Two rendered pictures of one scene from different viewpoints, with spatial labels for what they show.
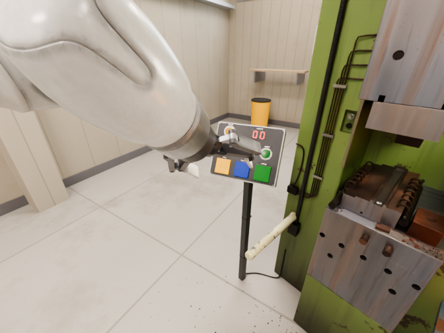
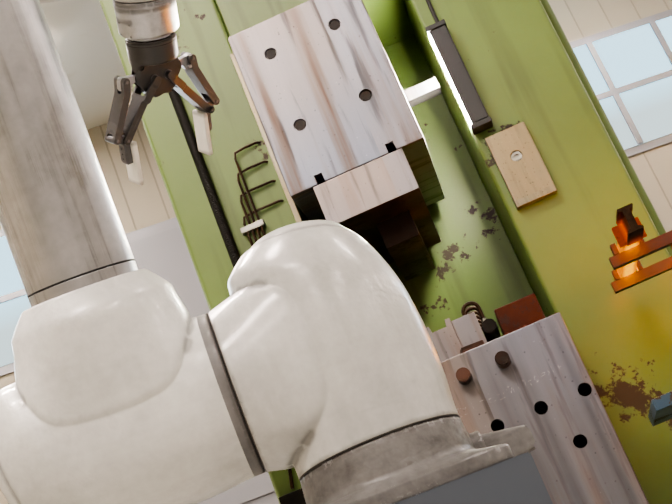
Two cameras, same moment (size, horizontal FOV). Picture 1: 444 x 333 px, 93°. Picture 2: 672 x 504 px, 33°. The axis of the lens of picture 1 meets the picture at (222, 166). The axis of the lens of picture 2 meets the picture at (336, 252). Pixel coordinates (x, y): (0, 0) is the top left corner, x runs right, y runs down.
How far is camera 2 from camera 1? 1.60 m
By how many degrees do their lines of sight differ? 61
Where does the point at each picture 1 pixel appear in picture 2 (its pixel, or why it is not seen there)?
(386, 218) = (466, 339)
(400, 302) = (605, 449)
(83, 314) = not seen: outside the picture
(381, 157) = not seen: hidden behind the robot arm
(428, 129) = (397, 179)
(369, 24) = (240, 135)
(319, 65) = (197, 218)
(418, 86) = (347, 143)
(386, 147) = not seen: hidden behind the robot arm
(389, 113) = (343, 190)
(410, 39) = (299, 104)
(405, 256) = (528, 352)
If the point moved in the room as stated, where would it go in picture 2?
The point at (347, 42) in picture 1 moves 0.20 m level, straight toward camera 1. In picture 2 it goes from (223, 168) to (226, 126)
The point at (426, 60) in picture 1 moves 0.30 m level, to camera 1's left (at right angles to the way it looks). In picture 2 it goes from (332, 116) to (212, 118)
